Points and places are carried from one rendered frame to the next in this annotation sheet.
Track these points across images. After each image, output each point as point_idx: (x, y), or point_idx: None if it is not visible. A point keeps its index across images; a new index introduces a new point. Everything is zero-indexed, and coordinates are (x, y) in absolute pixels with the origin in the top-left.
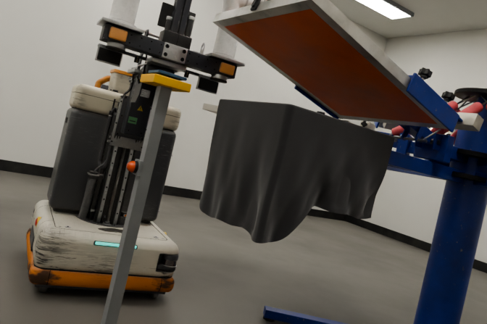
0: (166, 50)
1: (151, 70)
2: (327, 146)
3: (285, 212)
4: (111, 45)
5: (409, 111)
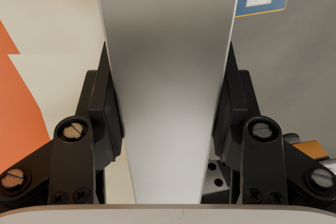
0: (215, 174)
1: None
2: None
3: None
4: (297, 138)
5: None
